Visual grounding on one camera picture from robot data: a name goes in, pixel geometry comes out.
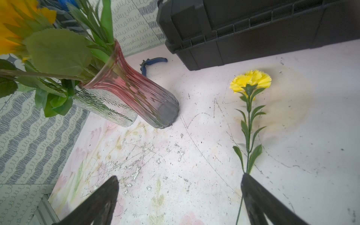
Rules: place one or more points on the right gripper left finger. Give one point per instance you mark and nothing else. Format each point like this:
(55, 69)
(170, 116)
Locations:
(98, 208)

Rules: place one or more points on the black toolbox yellow latch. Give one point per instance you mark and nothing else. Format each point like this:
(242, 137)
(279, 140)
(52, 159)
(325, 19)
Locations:
(205, 34)

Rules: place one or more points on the clear glass vase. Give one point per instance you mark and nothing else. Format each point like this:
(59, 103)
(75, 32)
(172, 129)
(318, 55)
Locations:
(105, 104)

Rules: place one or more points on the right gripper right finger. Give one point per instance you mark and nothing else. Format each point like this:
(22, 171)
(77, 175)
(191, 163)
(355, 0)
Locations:
(262, 206)

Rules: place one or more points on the yellow carnation flower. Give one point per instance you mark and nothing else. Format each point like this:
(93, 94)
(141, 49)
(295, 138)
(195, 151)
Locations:
(249, 85)

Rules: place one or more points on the yellow sunflower in pink vase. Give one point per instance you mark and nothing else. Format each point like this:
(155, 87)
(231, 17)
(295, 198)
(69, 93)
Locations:
(61, 48)

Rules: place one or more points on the blue handled pliers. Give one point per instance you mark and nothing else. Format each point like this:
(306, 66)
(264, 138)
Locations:
(149, 62)

